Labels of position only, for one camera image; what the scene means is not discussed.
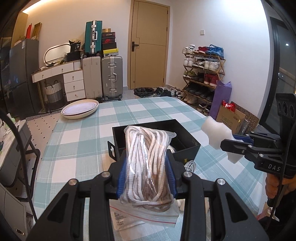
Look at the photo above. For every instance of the grey side cabinet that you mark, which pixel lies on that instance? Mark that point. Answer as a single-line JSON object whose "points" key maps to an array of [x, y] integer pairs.
{"points": [[13, 208]]}

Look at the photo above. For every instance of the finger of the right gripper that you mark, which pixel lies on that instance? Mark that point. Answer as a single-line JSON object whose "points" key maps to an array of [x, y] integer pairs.
{"points": [[236, 150], [244, 138]]}

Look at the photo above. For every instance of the white drawer desk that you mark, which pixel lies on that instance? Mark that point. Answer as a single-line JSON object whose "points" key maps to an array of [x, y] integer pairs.
{"points": [[69, 74]]}

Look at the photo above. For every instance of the black basket on floor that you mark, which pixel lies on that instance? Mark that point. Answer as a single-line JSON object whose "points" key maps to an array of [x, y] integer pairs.
{"points": [[143, 92]]}

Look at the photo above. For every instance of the beige suitcase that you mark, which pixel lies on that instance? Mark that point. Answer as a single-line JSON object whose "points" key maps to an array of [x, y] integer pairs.
{"points": [[92, 77]]}

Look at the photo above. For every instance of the white printed medicine sachet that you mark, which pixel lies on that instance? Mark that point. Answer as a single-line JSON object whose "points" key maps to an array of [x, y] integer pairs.
{"points": [[125, 216]]}

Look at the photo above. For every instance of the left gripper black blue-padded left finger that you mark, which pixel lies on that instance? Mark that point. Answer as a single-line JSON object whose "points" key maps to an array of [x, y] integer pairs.
{"points": [[63, 219]]}

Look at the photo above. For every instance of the black cardboard box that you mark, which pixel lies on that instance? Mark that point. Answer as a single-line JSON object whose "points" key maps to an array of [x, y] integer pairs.
{"points": [[185, 145]]}

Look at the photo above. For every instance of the silver suitcase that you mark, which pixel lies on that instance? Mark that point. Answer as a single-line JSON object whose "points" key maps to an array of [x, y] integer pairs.
{"points": [[112, 77]]}

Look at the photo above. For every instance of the checked teal white tablecloth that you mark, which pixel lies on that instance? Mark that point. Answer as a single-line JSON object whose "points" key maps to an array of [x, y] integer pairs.
{"points": [[77, 149]]}

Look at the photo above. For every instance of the teal suitcase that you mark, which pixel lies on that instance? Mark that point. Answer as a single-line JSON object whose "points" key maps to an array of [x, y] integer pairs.
{"points": [[93, 37]]}

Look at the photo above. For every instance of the wooden shoe rack with shoes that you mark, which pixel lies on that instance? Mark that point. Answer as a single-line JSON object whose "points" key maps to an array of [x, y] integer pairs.
{"points": [[203, 69]]}

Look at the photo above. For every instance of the person's hand holding gripper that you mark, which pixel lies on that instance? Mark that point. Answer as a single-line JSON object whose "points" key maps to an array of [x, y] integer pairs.
{"points": [[272, 183]]}

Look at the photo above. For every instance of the brown cardboard box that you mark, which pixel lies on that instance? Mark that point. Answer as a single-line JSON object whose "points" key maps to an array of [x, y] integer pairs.
{"points": [[236, 118]]}

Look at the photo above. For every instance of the stack of shoe boxes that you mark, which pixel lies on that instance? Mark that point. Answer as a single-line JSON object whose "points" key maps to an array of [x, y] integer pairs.
{"points": [[109, 44]]}

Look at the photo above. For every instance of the wooden door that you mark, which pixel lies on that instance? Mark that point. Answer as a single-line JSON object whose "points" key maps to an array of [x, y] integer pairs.
{"points": [[148, 44]]}

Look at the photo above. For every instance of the purple bag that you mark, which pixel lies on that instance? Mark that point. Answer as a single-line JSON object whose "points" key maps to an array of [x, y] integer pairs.
{"points": [[222, 93]]}

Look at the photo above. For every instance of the cream oval tray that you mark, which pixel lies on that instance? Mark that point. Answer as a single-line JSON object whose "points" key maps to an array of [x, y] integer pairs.
{"points": [[80, 109]]}

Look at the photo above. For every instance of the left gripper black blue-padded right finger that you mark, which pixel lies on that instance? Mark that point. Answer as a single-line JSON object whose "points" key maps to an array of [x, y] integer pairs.
{"points": [[230, 218]]}

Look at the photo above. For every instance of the striped laundry basket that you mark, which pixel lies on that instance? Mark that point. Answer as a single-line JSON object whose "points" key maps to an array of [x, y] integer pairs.
{"points": [[54, 94]]}

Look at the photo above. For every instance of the dark refrigerator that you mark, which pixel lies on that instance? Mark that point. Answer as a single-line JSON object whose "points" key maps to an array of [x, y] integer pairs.
{"points": [[24, 61]]}

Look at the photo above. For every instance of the oval white mirror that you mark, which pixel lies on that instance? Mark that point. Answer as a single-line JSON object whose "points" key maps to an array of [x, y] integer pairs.
{"points": [[56, 53]]}

